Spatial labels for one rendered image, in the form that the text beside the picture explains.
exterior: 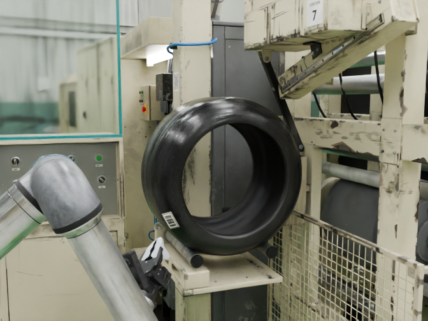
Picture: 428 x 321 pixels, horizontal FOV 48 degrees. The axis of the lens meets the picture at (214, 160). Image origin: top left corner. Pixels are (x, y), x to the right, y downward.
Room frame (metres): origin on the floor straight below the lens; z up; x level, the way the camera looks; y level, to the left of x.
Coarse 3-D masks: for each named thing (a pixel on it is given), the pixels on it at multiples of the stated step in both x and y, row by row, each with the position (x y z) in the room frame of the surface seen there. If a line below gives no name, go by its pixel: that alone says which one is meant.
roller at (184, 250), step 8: (168, 232) 1.83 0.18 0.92; (168, 240) 1.81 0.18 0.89; (176, 240) 1.72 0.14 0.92; (176, 248) 1.69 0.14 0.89; (184, 248) 1.62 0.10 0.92; (184, 256) 1.60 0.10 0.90; (192, 256) 1.54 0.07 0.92; (200, 256) 1.54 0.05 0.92; (192, 264) 1.53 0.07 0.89; (200, 264) 1.54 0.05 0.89
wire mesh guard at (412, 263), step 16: (320, 224) 1.67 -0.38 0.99; (272, 240) 2.05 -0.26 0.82; (352, 240) 1.49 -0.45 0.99; (304, 256) 1.78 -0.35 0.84; (336, 256) 1.58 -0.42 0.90; (400, 256) 1.30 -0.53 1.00; (288, 272) 1.90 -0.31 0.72; (336, 272) 1.58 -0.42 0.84; (352, 272) 1.50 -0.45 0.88; (384, 272) 1.36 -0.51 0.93; (416, 272) 1.23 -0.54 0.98; (272, 288) 2.03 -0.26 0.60; (336, 288) 1.59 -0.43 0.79; (352, 288) 1.50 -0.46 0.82; (400, 288) 1.30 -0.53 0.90; (416, 288) 1.23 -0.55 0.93; (288, 304) 1.89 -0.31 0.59; (320, 304) 1.67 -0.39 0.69; (416, 304) 1.23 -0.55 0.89; (288, 320) 1.89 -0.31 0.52; (304, 320) 1.77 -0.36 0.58; (320, 320) 1.67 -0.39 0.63; (368, 320) 1.41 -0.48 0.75; (416, 320) 1.22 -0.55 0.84
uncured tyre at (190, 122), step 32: (160, 128) 1.65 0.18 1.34; (192, 128) 1.53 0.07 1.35; (256, 128) 1.87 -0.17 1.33; (288, 128) 1.68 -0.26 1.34; (160, 160) 1.52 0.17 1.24; (256, 160) 1.89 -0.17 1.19; (288, 160) 1.64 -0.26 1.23; (160, 192) 1.51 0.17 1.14; (256, 192) 1.89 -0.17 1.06; (288, 192) 1.64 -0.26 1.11; (192, 224) 1.52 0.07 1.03; (224, 224) 1.84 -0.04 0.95; (256, 224) 1.79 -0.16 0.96
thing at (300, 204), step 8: (304, 160) 2.01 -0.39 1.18; (304, 168) 2.01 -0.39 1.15; (304, 176) 2.01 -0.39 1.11; (304, 184) 2.02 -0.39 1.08; (304, 192) 2.02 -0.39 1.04; (304, 200) 2.02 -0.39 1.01; (296, 208) 2.00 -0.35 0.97; (304, 208) 2.02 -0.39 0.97; (296, 216) 2.00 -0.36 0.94; (288, 224) 1.99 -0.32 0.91; (296, 224) 2.00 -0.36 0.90
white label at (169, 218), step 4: (168, 212) 1.51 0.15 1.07; (164, 216) 1.52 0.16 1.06; (168, 216) 1.51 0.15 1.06; (172, 216) 1.51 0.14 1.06; (168, 220) 1.52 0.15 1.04; (172, 220) 1.51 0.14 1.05; (168, 224) 1.53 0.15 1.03; (172, 224) 1.52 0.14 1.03; (176, 224) 1.51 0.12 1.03; (172, 228) 1.53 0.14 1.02
